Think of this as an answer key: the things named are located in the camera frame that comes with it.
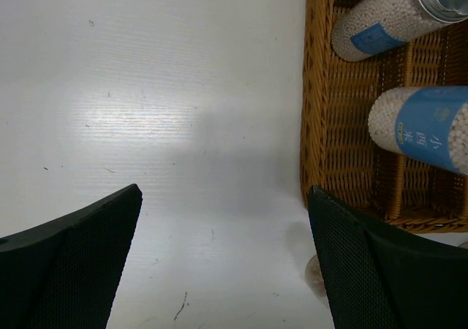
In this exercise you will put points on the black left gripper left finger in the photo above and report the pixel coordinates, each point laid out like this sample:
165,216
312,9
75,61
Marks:
65,273

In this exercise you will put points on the brown wicker divided basket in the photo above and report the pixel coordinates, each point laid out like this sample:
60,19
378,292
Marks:
337,152

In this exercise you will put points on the blue label silver cap bottle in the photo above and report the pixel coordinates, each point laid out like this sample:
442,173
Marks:
375,26

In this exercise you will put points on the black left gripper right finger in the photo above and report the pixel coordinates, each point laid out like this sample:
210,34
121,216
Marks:
379,276

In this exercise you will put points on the pink lid spice jar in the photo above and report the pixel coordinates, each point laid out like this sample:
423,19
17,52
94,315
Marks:
314,279

